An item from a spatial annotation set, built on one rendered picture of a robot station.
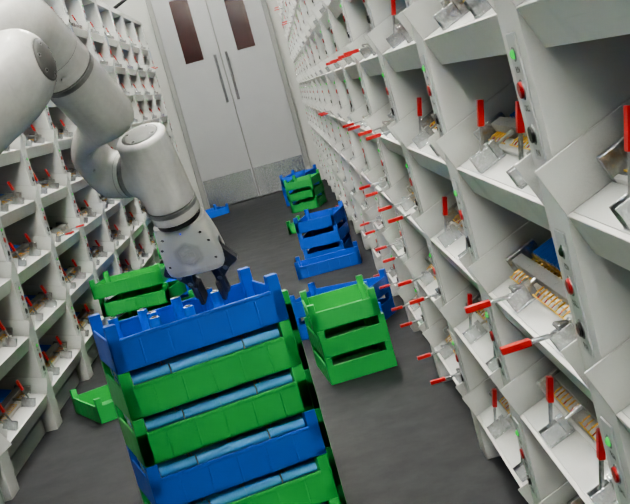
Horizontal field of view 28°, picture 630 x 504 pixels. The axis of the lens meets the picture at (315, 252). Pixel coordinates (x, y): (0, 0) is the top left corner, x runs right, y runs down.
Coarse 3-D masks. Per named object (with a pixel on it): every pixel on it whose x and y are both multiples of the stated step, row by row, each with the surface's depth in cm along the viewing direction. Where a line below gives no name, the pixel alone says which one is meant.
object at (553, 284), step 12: (516, 264) 180; (528, 264) 174; (516, 276) 179; (528, 276) 175; (540, 276) 165; (552, 276) 161; (540, 288) 165; (552, 288) 156; (564, 288) 153; (540, 300) 161; (552, 300) 156; (564, 300) 152
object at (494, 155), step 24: (504, 96) 182; (480, 120) 164; (504, 120) 174; (456, 144) 183; (480, 144) 165; (504, 144) 172; (528, 144) 160; (456, 168) 183; (480, 168) 164; (504, 168) 156; (528, 168) 123; (480, 192) 175; (504, 192) 147; (528, 192) 134; (528, 216) 142
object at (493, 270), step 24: (504, 240) 185; (528, 240) 185; (480, 264) 185; (504, 264) 185; (504, 288) 182; (504, 312) 179; (528, 312) 164; (552, 312) 156; (528, 336) 164; (552, 360) 152; (576, 360) 125; (576, 384) 141
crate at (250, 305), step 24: (240, 288) 227; (264, 288) 218; (168, 312) 223; (216, 312) 206; (240, 312) 207; (264, 312) 208; (96, 336) 215; (144, 336) 203; (168, 336) 204; (192, 336) 205; (216, 336) 206; (120, 360) 202; (144, 360) 203
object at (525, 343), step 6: (552, 324) 141; (558, 330) 141; (540, 336) 141; (546, 336) 141; (516, 342) 141; (522, 342) 141; (528, 342) 141; (534, 342) 141; (504, 348) 141; (510, 348) 141; (516, 348) 141; (522, 348) 141; (504, 354) 141
